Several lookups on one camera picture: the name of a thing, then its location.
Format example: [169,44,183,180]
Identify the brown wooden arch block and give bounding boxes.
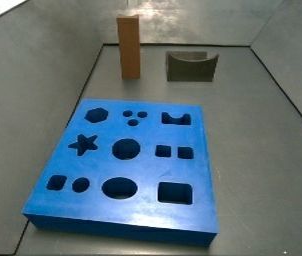
[116,15,140,79]

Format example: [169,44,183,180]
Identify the blue foam shape board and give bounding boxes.
[22,99,217,246]

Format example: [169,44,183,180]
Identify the black curved holder stand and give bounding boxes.
[165,51,219,82]

